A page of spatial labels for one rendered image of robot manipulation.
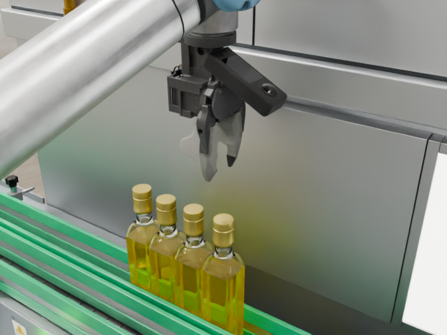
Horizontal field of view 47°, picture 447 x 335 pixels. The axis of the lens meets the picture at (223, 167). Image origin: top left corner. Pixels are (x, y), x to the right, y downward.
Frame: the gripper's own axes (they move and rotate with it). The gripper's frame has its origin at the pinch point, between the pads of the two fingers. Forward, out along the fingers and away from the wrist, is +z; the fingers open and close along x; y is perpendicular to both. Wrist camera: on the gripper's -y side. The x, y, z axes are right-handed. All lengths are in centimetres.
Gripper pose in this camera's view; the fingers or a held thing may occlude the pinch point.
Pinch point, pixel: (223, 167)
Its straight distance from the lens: 77.3
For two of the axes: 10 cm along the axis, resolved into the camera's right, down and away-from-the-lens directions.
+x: -5.7, 3.8, -7.3
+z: 0.0, 8.9, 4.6
